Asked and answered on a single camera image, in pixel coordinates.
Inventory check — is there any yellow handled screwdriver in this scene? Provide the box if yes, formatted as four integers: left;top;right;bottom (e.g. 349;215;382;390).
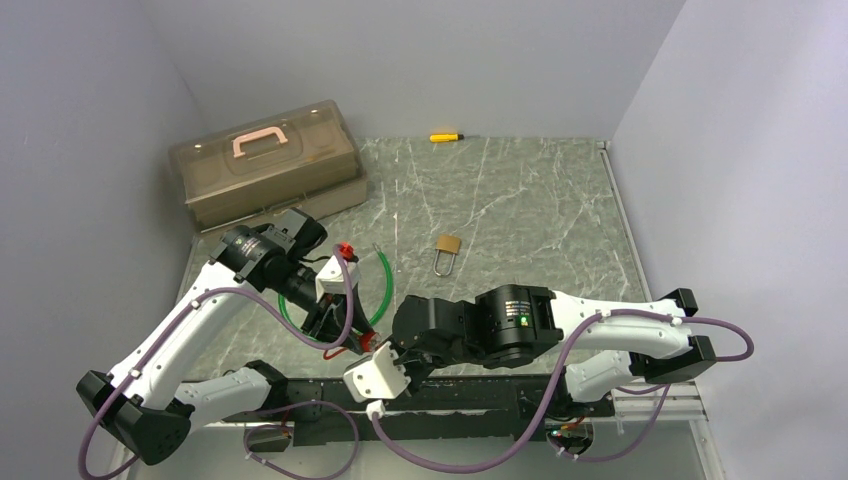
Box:
429;133;465;144

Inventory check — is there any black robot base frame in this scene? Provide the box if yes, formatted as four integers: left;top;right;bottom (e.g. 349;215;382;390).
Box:
223;374;615;446

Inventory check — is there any brown translucent toolbox pink handle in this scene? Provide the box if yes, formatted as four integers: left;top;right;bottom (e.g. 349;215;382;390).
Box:
168;100;368;238

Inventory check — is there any red cable padlock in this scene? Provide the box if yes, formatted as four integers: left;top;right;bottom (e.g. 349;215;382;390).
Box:
322;331;382;361

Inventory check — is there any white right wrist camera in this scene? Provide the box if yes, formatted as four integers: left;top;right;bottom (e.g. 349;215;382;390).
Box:
342;342;411;403

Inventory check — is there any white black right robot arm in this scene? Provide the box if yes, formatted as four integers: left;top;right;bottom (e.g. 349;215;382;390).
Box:
389;284;718;415

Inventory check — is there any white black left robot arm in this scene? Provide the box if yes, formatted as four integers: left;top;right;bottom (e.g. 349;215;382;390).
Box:
77;209;375;465

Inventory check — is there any green cable lock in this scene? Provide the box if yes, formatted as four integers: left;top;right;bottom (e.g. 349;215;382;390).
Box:
277;243;394;327

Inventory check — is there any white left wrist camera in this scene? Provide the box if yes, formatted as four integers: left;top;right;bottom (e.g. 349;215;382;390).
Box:
314;244;361;303

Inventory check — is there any brass padlock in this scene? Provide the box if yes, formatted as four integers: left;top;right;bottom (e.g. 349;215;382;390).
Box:
433;234;462;277

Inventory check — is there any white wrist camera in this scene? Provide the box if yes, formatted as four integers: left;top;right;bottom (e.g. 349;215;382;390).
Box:
314;244;361;303
342;342;411;403

